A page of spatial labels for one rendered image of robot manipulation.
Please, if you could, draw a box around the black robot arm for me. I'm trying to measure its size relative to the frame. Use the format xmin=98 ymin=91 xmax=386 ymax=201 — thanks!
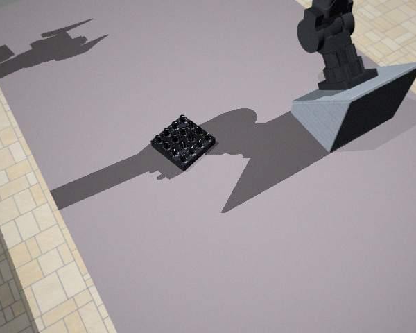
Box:
xmin=297 ymin=0 xmax=378 ymax=90

